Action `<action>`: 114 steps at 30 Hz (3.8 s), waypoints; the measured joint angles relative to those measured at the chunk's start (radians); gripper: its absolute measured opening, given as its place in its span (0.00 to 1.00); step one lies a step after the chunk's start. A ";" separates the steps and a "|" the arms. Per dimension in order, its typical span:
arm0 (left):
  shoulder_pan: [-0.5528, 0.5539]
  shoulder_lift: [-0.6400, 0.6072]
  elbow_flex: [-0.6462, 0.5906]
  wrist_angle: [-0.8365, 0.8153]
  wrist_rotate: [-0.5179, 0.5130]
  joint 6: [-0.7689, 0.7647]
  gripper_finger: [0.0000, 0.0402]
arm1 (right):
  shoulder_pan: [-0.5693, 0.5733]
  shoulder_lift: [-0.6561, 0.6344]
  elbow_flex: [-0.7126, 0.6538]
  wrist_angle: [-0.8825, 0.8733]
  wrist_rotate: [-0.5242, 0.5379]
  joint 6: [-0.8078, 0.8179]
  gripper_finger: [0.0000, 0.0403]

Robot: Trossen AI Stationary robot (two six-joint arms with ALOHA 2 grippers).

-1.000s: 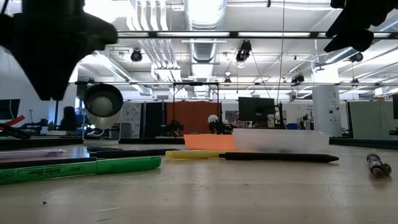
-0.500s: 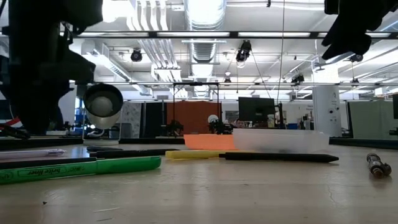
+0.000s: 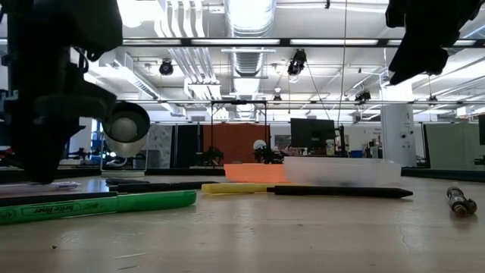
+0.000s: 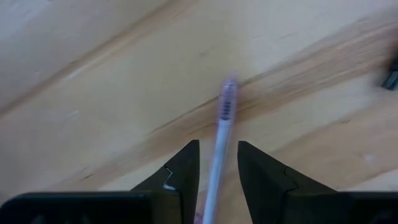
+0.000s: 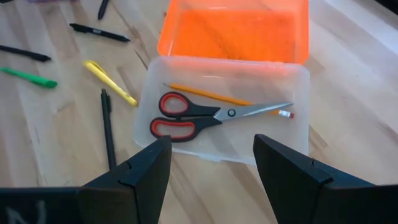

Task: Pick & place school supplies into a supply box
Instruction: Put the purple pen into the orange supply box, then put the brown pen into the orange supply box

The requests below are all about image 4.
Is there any white purple toothbrush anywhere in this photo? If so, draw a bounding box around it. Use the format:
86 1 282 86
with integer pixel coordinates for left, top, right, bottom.
201 72 241 224

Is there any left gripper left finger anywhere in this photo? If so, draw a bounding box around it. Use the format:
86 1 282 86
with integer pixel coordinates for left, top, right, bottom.
129 139 200 224

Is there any black rectangular object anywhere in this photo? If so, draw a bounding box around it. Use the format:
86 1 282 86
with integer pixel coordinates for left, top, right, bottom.
379 57 398 91

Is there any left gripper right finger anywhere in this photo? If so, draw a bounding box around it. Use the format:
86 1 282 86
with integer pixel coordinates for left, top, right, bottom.
237 141 339 224

